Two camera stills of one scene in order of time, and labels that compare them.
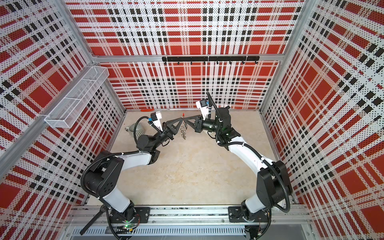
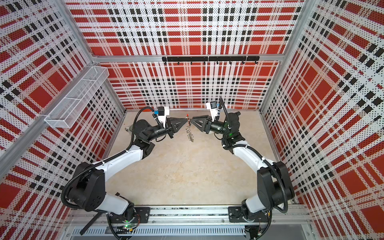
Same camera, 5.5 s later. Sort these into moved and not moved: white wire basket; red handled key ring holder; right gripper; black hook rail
Moved: red handled key ring holder
Not moved: black hook rail; right gripper; white wire basket
